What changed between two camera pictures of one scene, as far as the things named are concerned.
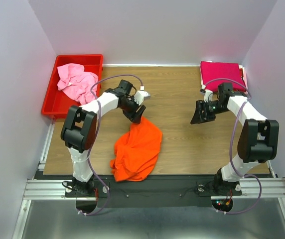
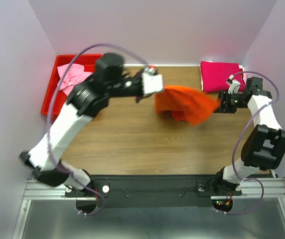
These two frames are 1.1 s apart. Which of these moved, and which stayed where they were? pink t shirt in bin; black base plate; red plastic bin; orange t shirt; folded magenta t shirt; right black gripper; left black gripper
Moved: orange t shirt; left black gripper; right black gripper
Stayed: folded magenta t shirt; pink t shirt in bin; red plastic bin; black base plate
